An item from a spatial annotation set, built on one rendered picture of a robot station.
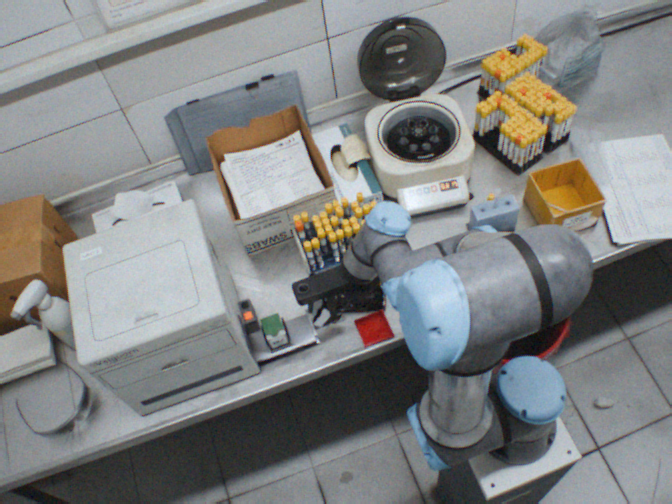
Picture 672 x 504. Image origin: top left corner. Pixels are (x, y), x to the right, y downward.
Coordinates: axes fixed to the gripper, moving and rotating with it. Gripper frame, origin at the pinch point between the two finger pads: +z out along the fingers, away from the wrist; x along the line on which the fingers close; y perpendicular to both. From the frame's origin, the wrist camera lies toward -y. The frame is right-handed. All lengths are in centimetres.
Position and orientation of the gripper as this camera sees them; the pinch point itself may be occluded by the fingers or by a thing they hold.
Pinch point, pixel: (314, 323)
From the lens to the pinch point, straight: 136.3
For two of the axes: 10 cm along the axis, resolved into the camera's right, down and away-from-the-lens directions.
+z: -3.7, 6.3, 6.9
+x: -3.4, -7.8, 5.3
